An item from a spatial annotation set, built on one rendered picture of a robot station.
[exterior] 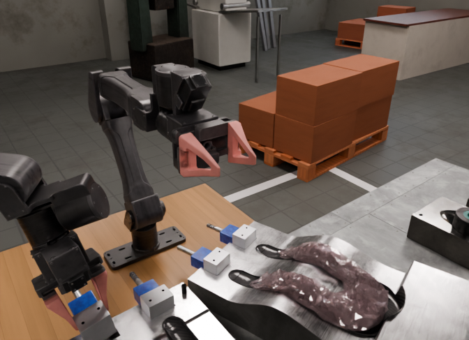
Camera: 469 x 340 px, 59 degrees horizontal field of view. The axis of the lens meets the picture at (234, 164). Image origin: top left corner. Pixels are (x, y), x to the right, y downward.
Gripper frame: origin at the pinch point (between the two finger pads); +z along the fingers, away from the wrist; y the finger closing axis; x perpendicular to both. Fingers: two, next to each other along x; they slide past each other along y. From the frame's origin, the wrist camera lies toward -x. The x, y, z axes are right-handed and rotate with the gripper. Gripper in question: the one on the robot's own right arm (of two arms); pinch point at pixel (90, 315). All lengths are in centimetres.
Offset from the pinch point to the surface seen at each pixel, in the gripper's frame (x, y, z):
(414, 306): -24, 45, 21
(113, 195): 213, 55, 29
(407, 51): 266, 473, 41
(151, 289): 4.3, 11.4, 4.1
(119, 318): 2.9, 4.0, 4.9
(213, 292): 3.6, 22.0, 11.6
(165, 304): -0.4, 11.5, 5.7
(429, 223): -8, 76, 24
